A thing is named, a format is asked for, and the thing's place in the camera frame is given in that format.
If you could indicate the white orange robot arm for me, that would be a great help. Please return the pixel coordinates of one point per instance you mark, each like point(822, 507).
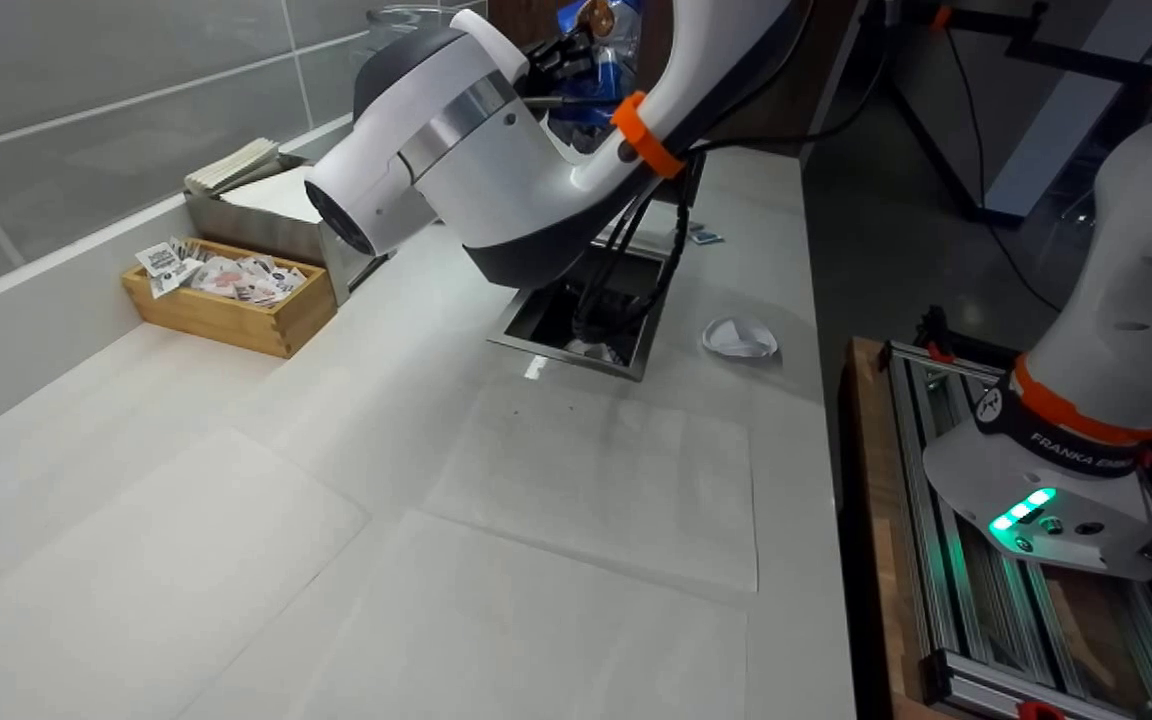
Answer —
point(1053, 457)

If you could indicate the wooden tray of sachets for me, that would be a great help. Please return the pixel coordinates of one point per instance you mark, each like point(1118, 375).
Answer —
point(228, 292)

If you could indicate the white plastic lid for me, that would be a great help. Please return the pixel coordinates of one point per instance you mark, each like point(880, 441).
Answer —
point(741, 340)

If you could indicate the aluminium frame robot mount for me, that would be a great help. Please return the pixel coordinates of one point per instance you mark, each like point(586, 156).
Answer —
point(950, 624)

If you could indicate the near steel garbage chute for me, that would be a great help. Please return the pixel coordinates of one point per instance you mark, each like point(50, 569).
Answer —
point(591, 316)

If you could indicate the blue snack packet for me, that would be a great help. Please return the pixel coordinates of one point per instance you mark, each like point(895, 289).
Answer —
point(600, 36)

